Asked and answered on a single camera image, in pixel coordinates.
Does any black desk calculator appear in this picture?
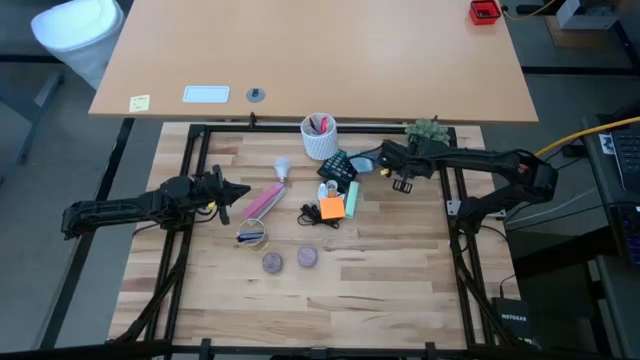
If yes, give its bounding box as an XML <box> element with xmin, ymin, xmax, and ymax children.
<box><xmin>316</xmin><ymin>149</ymin><xmax>359</xmax><ymax>194</ymax></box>

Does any white trash bin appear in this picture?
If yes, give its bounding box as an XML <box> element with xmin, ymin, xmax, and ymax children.
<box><xmin>30</xmin><ymin>0</ymin><xmax>125</xmax><ymax>90</ymax></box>

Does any black Netgear network switch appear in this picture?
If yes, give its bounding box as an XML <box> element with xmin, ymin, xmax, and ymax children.
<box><xmin>491</xmin><ymin>297</ymin><xmax>532</xmax><ymax>341</ymax></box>

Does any potted green succulent plant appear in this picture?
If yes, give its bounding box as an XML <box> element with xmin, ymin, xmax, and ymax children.
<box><xmin>404</xmin><ymin>117</ymin><xmax>451</xmax><ymax>146</ymax></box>

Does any pink patterned candle tin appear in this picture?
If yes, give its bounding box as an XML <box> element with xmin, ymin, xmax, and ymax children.
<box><xmin>296</xmin><ymin>244</ymin><xmax>320</xmax><ymax>268</ymax></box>

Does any mint green stapler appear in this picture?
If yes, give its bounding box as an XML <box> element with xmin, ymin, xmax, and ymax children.
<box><xmin>343</xmin><ymin>180</ymin><xmax>361</xmax><ymax>220</ymax></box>

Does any red plastic box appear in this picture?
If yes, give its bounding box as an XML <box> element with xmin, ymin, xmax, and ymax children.
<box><xmin>468</xmin><ymin>0</ymin><xmax>502</xmax><ymax>26</ymax></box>

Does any orange sticky note pad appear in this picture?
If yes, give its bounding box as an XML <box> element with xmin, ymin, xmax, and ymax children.
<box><xmin>318</xmin><ymin>196</ymin><xmax>347</xmax><ymax>222</ymax></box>

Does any white rectangular desk plate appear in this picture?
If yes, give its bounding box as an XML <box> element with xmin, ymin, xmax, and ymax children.
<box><xmin>182</xmin><ymin>85</ymin><xmax>231</xmax><ymax>104</ymax></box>

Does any thick yellow cable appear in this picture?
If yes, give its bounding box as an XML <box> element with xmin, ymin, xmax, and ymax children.
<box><xmin>534</xmin><ymin>115</ymin><xmax>640</xmax><ymax>158</ymax></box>

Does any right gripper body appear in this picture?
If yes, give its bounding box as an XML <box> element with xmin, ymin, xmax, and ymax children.
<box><xmin>393</xmin><ymin>135</ymin><xmax>437</xmax><ymax>194</ymax></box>

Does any black backlit keyboard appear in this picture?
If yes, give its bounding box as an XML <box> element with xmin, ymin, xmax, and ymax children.
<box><xmin>612</xmin><ymin>203</ymin><xmax>640</xmax><ymax>266</ymax></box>

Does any black laptop keyboard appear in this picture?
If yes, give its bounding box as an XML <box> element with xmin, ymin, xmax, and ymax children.
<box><xmin>607</xmin><ymin>127</ymin><xmax>640</xmax><ymax>196</ymax></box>

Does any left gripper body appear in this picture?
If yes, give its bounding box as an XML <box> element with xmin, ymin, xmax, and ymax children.
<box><xmin>189</xmin><ymin>164</ymin><xmax>230</xmax><ymax>226</ymax></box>

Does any thin yellow cable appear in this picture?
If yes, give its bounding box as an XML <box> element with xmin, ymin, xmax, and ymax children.
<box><xmin>501</xmin><ymin>0</ymin><xmax>557</xmax><ymax>22</ymax></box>

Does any black lamp power cable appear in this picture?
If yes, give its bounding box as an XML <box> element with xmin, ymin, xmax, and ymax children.
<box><xmin>297</xmin><ymin>202</ymin><xmax>341</xmax><ymax>230</ymax></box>

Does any dark purple patterned candle tin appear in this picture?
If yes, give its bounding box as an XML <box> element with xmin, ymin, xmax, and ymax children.
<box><xmin>261</xmin><ymin>251</ymin><xmax>285</xmax><ymax>275</ymax></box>

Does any white textured pen cup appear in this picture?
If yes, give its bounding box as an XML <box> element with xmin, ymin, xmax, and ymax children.
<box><xmin>299</xmin><ymin>112</ymin><xmax>340</xmax><ymax>161</ymax></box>

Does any grey cardboard box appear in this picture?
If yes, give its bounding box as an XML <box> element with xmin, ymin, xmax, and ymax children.
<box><xmin>555</xmin><ymin>0</ymin><xmax>621</xmax><ymax>31</ymax></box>

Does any pink rectangular case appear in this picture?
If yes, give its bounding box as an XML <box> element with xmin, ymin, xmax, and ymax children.
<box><xmin>242</xmin><ymin>181</ymin><xmax>288</xmax><ymax>221</ymax></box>

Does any grey metal table leg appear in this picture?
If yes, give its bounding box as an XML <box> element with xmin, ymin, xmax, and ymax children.
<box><xmin>0</xmin><ymin>69</ymin><xmax>66</xmax><ymax>166</ymax></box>

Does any white cable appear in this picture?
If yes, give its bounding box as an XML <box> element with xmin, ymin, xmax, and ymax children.
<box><xmin>504</xmin><ymin>187</ymin><xmax>601</xmax><ymax>227</ymax></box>

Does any white frosted light bulb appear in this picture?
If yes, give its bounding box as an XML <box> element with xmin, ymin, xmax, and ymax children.
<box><xmin>273</xmin><ymin>156</ymin><xmax>292</xmax><ymax>184</ymax></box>

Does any dark grey flat bar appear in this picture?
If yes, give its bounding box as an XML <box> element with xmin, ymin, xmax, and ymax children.
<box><xmin>236</xmin><ymin>229</ymin><xmax>265</xmax><ymax>245</ymax></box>

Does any brown cardboard sheet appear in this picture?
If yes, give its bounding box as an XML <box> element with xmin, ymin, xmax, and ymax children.
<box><xmin>544</xmin><ymin>14</ymin><xmax>629</xmax><ymax>50</ymax></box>

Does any black aluminium table frame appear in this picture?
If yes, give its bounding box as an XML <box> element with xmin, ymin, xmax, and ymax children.
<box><xmin>107</xmin><ymin>112</ymin><xmax>521</xmax><ymax>360</ymax></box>

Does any beige wooden desk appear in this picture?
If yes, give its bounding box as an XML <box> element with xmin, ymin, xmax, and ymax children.
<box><xmin>88</xmin><ymin>0</ymin><xmax>540</xmax><ymax>124</ymax></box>

